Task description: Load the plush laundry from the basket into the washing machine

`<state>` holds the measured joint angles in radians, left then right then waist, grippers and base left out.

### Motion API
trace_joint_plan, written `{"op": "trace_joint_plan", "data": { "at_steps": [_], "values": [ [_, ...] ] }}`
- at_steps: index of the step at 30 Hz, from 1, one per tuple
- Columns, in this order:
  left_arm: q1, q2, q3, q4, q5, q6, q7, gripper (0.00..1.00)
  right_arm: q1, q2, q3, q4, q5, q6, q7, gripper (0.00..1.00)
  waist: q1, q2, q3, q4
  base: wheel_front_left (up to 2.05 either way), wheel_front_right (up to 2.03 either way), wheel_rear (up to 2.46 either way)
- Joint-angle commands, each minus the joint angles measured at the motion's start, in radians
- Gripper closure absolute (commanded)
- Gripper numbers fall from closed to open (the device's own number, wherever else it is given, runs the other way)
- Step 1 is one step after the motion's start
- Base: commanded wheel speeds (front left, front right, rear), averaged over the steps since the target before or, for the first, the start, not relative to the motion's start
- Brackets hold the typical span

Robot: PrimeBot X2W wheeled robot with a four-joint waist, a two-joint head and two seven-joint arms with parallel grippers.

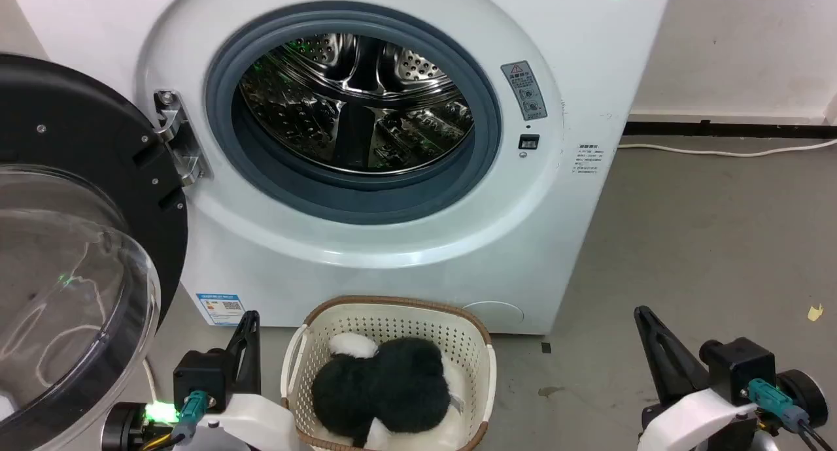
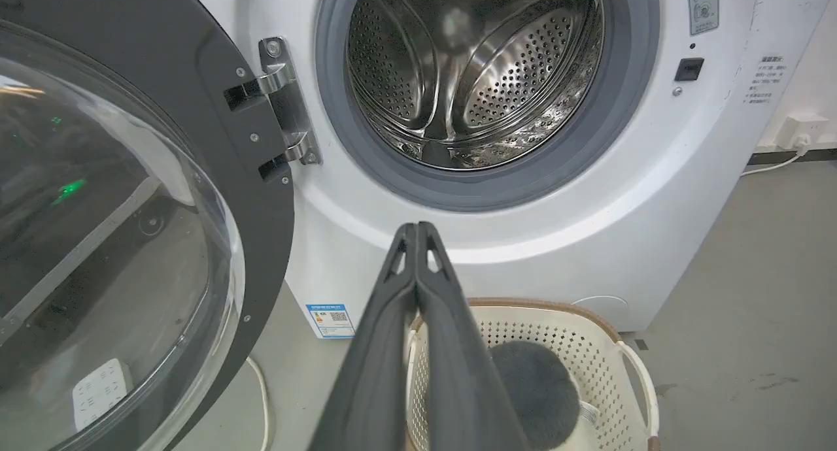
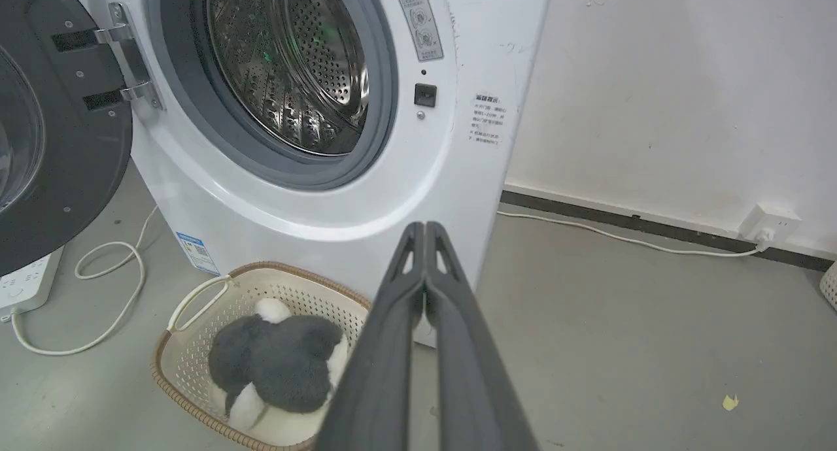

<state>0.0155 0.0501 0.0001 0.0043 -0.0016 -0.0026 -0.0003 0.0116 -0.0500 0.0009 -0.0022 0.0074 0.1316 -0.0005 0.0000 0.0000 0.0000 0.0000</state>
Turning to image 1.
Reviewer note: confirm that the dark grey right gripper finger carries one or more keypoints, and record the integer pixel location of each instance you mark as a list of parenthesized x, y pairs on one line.
[(670, 366)]

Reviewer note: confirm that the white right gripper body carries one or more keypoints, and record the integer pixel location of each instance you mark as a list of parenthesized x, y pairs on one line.
[(700, 421)]

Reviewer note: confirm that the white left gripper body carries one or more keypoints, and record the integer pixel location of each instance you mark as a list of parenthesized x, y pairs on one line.
[(255, 421)]

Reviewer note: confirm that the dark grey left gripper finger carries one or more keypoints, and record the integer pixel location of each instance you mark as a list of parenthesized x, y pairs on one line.
[(247, 359)]

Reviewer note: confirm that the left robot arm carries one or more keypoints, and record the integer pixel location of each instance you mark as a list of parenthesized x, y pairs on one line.
[(121, 428)]

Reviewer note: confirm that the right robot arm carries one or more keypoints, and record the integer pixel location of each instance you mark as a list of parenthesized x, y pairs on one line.
[(805, 389)]

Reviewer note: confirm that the white front-load washing machine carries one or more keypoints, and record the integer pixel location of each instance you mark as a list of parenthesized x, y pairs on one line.
[(392, 268)]

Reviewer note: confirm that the blue energy label sticker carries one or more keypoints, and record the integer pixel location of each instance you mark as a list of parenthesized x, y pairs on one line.
[(221, 308)]

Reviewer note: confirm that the black and white plush toy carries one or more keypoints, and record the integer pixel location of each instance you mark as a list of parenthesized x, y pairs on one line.
[(386, 385)]

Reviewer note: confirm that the cream laundry basket, brown rim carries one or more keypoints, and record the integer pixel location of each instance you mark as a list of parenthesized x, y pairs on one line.
[(392, 320)]

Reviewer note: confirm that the yellow paper scrap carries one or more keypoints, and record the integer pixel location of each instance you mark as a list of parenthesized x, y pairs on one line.
[(815, 313)]

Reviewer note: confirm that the grey rubber door gasket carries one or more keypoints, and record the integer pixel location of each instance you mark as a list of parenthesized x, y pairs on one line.
[(261, 184)]

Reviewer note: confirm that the round white filter cover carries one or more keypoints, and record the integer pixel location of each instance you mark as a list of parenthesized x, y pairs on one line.
[(494, 314)]

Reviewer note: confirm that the small text label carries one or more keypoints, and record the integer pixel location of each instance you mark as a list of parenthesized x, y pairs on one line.
[(589, 159)]

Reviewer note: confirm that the metal door hinge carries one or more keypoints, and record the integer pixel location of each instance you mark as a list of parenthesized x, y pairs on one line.
[(178, 140)]

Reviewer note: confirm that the black door latch slot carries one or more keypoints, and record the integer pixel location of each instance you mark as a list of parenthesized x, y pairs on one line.
[(529, 142)]

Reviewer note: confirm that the stainless steel washer drum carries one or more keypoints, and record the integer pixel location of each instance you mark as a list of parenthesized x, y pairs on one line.
[(356, 104)]

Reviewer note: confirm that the black washer door, clear bowl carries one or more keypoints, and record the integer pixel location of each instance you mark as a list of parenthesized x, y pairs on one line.
[(65, 124)]

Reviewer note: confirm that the grey warning sticker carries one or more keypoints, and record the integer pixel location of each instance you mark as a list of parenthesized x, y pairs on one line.
[(524, 90)]

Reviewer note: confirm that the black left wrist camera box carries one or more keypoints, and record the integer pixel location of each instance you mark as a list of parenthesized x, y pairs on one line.
[(201, 371)]

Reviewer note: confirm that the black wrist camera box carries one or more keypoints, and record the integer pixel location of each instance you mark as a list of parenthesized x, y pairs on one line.
[(201, 371), (742, 366)]

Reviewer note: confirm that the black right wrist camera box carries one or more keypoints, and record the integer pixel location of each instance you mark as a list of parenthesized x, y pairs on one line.
[(742, 366)]

